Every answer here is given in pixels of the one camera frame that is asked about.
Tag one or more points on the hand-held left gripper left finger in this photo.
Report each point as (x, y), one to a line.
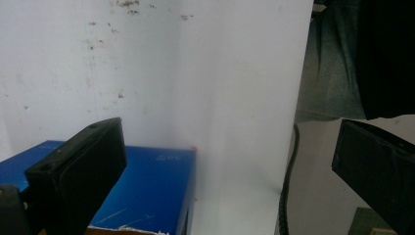
(75, 176)

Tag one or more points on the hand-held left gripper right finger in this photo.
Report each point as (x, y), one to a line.
(378, 169)

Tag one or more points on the green box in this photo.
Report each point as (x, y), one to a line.
(365, 222)

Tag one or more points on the blue cardboard box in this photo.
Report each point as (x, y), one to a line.
(153, 189)

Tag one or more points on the dark green cloth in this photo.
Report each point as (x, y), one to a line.
(329, 71)

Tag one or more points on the black cloth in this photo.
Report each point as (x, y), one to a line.
(388, 55)

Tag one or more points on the white stained board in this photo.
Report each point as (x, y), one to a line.
(195, 81)

